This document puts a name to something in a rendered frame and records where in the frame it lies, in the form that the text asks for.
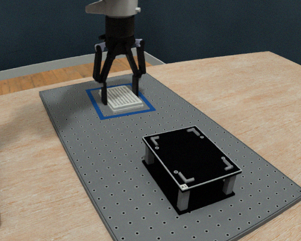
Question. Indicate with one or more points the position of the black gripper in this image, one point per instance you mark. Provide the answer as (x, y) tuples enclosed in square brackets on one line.
[(119, 39)]

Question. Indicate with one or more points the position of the blue tape square outline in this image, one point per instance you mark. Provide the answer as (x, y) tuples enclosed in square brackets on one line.
[(118, 115)]

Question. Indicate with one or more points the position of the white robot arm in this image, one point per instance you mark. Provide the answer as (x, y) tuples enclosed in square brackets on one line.
[(118, 9)]

